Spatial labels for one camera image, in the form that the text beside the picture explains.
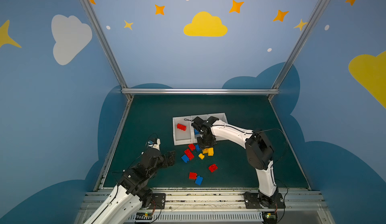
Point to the right controller board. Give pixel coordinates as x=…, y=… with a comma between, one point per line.
x=269, y=218

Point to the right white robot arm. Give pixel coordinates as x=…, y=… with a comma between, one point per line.
x=259, y=150

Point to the controller board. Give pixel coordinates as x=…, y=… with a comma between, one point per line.
x=146, y=217
x=269, y=218

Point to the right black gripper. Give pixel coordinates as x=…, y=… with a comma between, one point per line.
x=205, y=141

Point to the blue brick left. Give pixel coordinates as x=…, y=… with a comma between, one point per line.
x=185, y=158

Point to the white bin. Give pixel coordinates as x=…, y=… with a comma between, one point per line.
x=204, y=128
x=221, y=116
x=182, y=137

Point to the white left bin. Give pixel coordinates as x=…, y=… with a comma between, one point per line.
x=182, y=137

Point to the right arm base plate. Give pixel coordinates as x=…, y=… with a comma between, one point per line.
x=261, y=201

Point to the aluminium rail base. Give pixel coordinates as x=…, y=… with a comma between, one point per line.
x=221, y=205

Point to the left controller board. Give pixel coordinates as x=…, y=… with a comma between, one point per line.
x=146, y=217

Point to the right aluminium frame post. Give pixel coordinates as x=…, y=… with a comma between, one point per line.
x=305, y=33

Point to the left aluminium frame post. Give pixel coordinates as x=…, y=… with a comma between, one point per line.
x=88, y=8

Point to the aluminium frame post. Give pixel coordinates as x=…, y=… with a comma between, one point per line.
x=305, y=33
x=88, y=8

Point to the blue brick bottom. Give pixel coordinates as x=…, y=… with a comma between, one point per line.
x=199, y=180

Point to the white right bin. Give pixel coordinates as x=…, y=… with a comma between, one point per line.
x=221, y=116

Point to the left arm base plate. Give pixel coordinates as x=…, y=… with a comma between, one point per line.
x=154, y=201

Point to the red brick right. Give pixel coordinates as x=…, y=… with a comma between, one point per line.
x=213, y=168

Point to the long red brick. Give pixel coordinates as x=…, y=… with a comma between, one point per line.
x=181, y=127
x=189, y=154

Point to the white middle bin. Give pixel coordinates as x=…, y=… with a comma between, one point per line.
x=204, y=128

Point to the red brick bottom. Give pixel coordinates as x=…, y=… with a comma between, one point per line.
x=193, y=175

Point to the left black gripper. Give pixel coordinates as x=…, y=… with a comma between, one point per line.
x=166, y=159

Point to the horizontal aluminium frame bar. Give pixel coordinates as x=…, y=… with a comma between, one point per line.
x=154, y=91

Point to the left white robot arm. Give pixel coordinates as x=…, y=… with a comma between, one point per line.
x=131, y=193

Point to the red brick top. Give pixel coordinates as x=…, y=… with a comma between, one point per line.
x=192, y=147

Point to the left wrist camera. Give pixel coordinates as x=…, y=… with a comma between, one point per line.
x=154, y=143

